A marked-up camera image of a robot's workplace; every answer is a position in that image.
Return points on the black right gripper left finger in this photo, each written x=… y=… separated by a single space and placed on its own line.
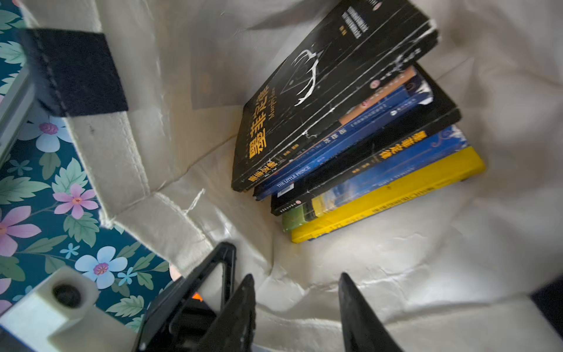
x=234 y=329

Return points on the cream canvas tote bag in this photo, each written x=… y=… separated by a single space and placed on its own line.
x=153 y=93

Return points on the yellow spine book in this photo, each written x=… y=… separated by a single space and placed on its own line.
x=452 y=169

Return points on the blue green spine book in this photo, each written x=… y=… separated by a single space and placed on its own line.
x=411 y=154

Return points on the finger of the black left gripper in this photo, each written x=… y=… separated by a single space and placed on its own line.
x=173 y=299

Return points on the brown black scroll cover book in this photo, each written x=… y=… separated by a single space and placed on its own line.
x=379 y=95

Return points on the black book gold title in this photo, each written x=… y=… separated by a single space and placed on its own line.
x=356 y=49

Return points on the blue Little Prince book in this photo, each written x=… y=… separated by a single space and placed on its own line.
x=415 y=92

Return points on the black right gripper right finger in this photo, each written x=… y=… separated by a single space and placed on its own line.
x=361 y=328

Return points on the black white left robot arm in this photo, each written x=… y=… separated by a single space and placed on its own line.
x=184 y=331

